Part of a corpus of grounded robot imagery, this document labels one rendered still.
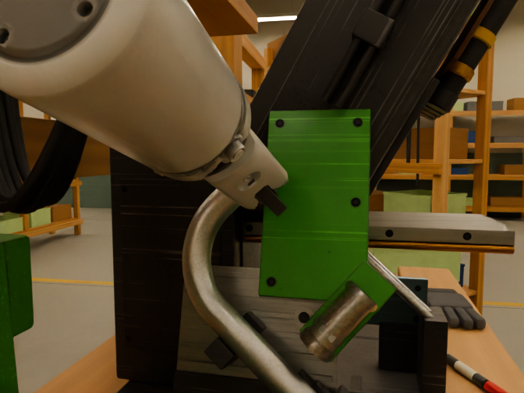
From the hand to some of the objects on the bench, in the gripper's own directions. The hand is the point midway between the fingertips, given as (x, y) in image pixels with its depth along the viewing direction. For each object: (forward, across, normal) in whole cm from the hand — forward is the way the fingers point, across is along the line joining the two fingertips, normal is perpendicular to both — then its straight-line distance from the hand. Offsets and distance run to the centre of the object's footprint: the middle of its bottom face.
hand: (249, 174), depth 47 cm
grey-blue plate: (+31, +28, -5) cm, 42 cm away
